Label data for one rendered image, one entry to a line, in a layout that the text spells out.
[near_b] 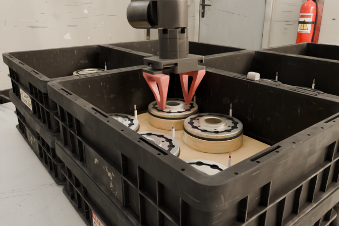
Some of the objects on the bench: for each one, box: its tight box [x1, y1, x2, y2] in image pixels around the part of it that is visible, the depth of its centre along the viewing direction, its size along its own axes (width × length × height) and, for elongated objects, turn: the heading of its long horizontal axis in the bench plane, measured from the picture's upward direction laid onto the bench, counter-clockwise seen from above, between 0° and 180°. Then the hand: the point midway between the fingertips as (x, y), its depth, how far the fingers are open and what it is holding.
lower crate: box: [9, 92, 67, 185], centre depth 80 cm, size 40×30×12 cm
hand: (174, 102), depth 59 cm, fingers open, 6 cm apart
